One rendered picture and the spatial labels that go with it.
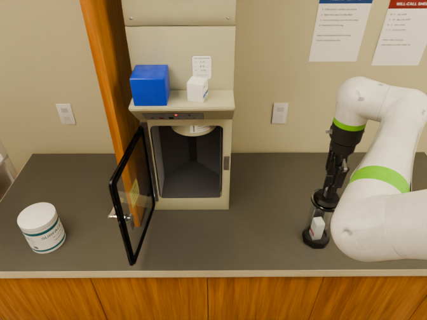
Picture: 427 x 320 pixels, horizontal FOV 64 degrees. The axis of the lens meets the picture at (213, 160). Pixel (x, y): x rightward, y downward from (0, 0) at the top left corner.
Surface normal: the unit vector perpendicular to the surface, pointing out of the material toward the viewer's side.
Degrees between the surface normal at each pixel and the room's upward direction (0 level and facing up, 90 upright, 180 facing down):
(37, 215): 0
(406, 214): 53
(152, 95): 90
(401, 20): 90
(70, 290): 90
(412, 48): 90
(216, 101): 0
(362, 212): 41
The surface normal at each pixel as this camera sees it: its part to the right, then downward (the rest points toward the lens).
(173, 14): 0.00, 0.63
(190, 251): 0.00, -0.78
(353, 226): -0.73, -0.18
